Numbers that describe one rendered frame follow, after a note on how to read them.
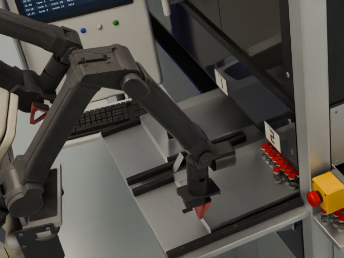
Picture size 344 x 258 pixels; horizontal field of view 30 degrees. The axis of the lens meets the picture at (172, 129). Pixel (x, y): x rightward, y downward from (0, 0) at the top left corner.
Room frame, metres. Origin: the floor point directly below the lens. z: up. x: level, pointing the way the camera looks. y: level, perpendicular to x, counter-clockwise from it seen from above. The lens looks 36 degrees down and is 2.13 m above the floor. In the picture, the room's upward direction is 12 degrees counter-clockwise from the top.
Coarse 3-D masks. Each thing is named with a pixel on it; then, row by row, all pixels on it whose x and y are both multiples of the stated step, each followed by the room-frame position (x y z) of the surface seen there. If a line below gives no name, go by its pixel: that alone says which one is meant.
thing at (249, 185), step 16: (256, 144) 1.53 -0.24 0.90; (240, 160) 1.50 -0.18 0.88; (256, 160) 1.49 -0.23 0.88; (176, 176) 1.46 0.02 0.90; (224, 176) 1.44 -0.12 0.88; (240, 176) 1.43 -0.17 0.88; (256, 176) 1.42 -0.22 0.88; (272, 176) 1.40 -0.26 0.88; (224, 192) 1.37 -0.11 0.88; (240, 192) 1.36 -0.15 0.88; (256, 192) 1.35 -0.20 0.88; (272, 192) 1.33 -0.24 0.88; (288, 192) 1.32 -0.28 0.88; (192, 208) 1.33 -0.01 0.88; (208, 208) 1.32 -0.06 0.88; (224, 208) 1.31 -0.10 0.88; (240, 208) 1.30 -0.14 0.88; (256, 208) 1.25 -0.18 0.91; (208, 224) 1.23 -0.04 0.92; (224, 224) 1.22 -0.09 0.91
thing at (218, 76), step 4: (216, 72) 1.77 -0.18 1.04; (216, 76) 1.77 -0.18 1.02; (220, 76) 1.74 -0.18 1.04; (216, 80) 1.78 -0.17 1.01; (220, 80) 1.74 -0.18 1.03; (224, 80) 1.71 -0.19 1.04; (220, 84) 1.75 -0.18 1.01; (224, 84) 1.71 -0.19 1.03; (220, 88) 1.75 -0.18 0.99; (224, 88) 1.71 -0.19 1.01; (224, 92) 1.72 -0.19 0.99
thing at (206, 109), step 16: (208, 96) 1.86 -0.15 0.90; (224, 96) 1.86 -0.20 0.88; (192, 112) 1.80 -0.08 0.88; (208, 112) 1.79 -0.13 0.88; (224, 112) 1.77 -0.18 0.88; (240, 112) 1.75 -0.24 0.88; (144, 128) 1.76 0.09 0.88; (160, 128) 1.75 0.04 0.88; (208, 128) 1.69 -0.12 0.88; (224, 128) 1.68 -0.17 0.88; (240, 128) 1.66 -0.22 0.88; (256, 128) 1.62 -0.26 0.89; (160, 144) 1.66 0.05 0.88; (176, 144) 1.64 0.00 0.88
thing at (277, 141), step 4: (268, 128) 1.43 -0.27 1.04; (268, 132) 1.43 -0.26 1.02; (268, 136) 1.43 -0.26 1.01; (272, 136) 1.41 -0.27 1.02; (276, 136) 1.38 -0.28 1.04; (272, 140) 1.41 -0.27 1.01; (276, 140) 1.38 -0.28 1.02; (276, 144) 1.39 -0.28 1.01; (276, 148) 1.39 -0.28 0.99; (280, 148) 1.37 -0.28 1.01; (280, 152) 1.37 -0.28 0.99
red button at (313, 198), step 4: (308, 192) 1.17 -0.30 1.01; (312, 192) 1.16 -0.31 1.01; (316, 192) 1.16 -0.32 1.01; (308, 196) 1.16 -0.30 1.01; (312, 196) 1.15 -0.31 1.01; (316, 196) 1.15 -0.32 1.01; (308, 200) 1.16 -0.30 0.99; (312, 200) 1.15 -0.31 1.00; (316, 200) 1.14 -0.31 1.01; (312, 204) 1.15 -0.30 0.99; (316, 204) 1.14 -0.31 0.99
